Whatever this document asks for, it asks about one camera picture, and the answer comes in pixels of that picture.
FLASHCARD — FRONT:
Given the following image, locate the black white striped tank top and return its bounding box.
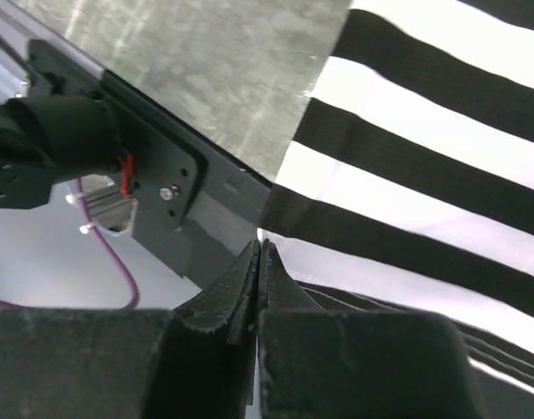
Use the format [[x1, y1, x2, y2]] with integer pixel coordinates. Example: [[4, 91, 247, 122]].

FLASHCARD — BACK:
[[257, 1, 534, 396]]

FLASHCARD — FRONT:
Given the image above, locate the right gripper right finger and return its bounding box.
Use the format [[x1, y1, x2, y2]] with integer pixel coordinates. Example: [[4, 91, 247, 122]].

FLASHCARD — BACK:
[[257, 241, 488, 418]]

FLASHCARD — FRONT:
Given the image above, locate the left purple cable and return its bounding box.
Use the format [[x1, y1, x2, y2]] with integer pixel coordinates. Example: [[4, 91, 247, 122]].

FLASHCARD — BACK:
[[0, 175, 140, 313]]

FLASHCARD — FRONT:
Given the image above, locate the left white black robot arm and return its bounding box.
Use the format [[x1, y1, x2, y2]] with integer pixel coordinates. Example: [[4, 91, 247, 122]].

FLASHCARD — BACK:
[[0, 37, 134, 210]]

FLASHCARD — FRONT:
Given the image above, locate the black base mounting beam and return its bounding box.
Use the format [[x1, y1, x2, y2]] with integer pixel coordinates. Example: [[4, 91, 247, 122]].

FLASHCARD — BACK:
[[99, 71, 271, 289]]

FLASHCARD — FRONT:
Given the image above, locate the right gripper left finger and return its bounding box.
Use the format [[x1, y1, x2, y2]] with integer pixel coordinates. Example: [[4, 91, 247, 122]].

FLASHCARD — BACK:
[[0, 242, 260, 418]]

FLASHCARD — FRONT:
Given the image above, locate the aluminium frame rail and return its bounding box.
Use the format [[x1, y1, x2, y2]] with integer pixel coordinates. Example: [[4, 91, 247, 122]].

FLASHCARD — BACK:
[[0, 0, 137, 232]]

